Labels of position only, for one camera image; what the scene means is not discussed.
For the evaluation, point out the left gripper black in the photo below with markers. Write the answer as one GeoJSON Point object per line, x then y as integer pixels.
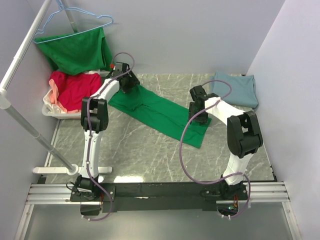
{"type": "Point", "coordinates": [134, 81]}

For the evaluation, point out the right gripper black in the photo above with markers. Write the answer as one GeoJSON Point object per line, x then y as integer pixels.
{"type": "Point", "coordinates": [191, 115]}

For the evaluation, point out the green t-shirt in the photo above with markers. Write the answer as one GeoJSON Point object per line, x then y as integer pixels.
{"type": "Point", "coordinates": [161, 114]}
{"type": "Point", "coordinates": [76, 53]}

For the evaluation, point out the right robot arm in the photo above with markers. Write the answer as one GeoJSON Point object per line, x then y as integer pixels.
{"type": "Point", "coordinates": [243, 133]}

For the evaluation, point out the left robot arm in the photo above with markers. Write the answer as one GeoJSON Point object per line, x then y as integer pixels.
{"type": "Point", "coordinates": [94, 121]}

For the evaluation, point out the folded blue-grey t-shirt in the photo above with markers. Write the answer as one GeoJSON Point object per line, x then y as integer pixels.
{"type": "Point", "coordinates": [243, 89]}

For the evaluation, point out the green t-shirt on hanger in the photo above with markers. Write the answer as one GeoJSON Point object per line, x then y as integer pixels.
{"type": "Point", "coordinates": [76, 53]}

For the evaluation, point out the red t-shirt in basket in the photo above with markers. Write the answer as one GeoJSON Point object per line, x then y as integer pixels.
{"type": "Point", "coordinates": [73, 88]}

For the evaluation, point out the pink garment in basket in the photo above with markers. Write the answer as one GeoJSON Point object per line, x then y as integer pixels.
{"type": "Point", "coordinates": [54, 96]}

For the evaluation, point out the white laundry basket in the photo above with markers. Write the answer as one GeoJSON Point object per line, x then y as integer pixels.
{"type": "Point", "coordinates": [51, 110]}

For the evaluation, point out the black base beam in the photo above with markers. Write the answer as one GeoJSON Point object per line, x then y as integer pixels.
{"type": "Point", "coordinates": [161, 196]}

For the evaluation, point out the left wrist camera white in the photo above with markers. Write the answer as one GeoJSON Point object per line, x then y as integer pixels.
{"type": "Point", "coordinates": [113, 66]}

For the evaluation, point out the blue wire hanger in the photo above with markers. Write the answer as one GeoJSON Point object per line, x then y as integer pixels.
{"type": "Point", "coordinates": [63, 7]}

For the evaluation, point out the white clothes rack frame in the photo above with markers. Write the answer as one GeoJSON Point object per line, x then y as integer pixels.
{"type": "Point", "coordinates": [22, 50]}

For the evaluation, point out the aluminium rail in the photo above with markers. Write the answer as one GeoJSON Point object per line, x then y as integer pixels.
{"type": "Point", "coordinates": [258, 192]}

